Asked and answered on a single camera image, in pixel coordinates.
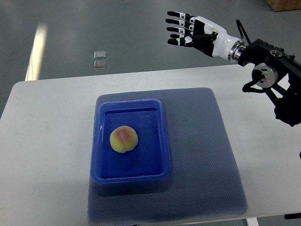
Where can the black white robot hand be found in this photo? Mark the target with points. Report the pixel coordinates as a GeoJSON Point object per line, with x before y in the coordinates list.
{"type": "Point", "coordinates": [207, 36]}

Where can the green red peach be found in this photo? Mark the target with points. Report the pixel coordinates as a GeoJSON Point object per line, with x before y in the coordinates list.
{"type": "Point", "coordinates": [123, 139]}

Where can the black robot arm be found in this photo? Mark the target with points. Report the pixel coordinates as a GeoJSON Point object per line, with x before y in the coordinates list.
{"type": "Point", "coordinates": [275, 73]}

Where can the upper metal floor plate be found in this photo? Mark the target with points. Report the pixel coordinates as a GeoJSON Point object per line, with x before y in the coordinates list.
{"type": "Point", "coordinates": [101, 54]}

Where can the metal floor plate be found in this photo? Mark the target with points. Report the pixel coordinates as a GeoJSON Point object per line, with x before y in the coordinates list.
{"type": "Point", "coordinates": [101, 54]}
{"type": "Point", "coordinates": [100, 64]}

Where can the lower metal floor plate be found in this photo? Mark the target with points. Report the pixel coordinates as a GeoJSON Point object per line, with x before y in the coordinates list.
{"type": "Point", "coordinates": [100, 64]}

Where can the brown wooden box corner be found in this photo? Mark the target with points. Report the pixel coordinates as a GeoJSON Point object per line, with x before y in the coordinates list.
{"type": "Point", "coordinates": [284, 5]}

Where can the blue plastic tray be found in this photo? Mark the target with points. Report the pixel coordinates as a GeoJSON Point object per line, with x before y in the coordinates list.
{"type": "Point", "coordinates": [148, 161]}

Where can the blue-grey textured mat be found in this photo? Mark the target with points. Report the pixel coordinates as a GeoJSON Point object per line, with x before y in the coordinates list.
{"type": "Point", "coordinates": [204, 181]}

